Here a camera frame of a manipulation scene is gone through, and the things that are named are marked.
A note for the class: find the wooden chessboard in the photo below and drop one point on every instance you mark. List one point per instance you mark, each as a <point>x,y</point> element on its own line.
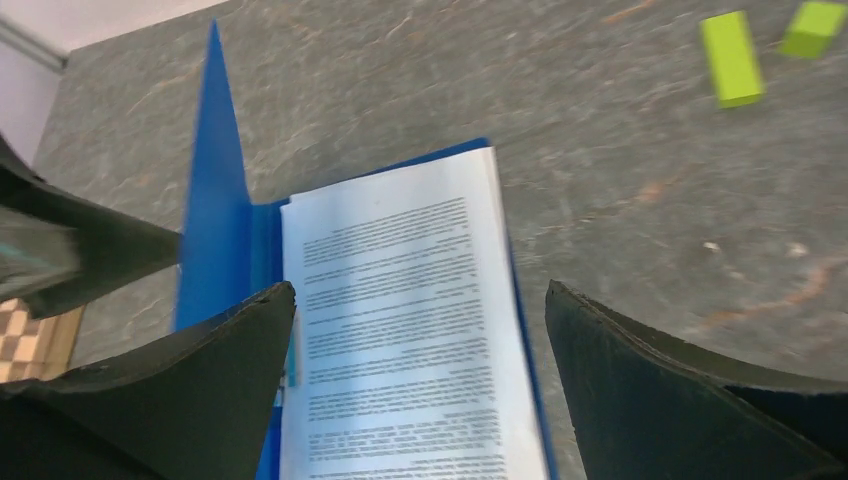
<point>36,348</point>

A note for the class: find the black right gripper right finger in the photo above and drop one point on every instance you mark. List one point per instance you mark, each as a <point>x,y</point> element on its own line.
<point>647,405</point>

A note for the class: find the white printed paper stack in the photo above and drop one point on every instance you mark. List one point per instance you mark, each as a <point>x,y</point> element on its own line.
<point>410,355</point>

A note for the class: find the long green block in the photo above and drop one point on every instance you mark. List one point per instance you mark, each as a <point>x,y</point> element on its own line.
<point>732,60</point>

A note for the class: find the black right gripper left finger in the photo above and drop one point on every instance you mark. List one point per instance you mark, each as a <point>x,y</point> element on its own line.
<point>195,404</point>

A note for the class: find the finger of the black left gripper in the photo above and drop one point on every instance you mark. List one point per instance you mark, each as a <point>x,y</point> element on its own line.
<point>59,251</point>

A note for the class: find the small green cube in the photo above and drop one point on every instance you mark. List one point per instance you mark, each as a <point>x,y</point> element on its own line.
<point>812,28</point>

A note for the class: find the blue plastic folder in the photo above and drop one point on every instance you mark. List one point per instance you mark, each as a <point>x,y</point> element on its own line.
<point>232,247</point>

